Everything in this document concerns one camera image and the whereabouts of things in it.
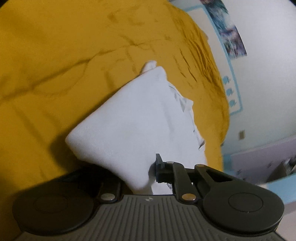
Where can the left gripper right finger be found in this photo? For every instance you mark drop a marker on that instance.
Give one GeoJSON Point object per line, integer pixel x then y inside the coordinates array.
{"type": "Point", "coordinates": [175, 174]}

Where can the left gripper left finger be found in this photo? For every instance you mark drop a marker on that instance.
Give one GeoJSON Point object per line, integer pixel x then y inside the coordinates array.
{"type": "Point", "coordinates": [114, 191]}

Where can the white Nevada sweatshirt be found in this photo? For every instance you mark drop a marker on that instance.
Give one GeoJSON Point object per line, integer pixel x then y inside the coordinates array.
{"type": "Point", "coordinates": [145, 118]}

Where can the lavender and blue wardrobe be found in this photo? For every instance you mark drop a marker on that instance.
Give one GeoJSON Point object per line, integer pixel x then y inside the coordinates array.
{"type": "Point", "coordinates": [271, 166]}

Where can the mustard yellow quilted bedspread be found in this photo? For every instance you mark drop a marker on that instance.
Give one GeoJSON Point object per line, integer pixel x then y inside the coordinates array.
{"type": "Point", "coordinates": [60, 60]}

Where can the blue apple-pattern headboard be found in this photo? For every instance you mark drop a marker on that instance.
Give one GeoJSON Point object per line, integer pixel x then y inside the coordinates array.
{"type": "Point", "coordinates": [202, 18]}

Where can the beige wall switch plate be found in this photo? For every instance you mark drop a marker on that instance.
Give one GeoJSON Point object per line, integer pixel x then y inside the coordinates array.
{"type": "Point", "coordinates": [241, 135]}

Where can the anime wall poster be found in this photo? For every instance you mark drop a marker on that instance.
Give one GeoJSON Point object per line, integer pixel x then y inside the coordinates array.
{"type": "Point", "coordinates": [226, 29]}

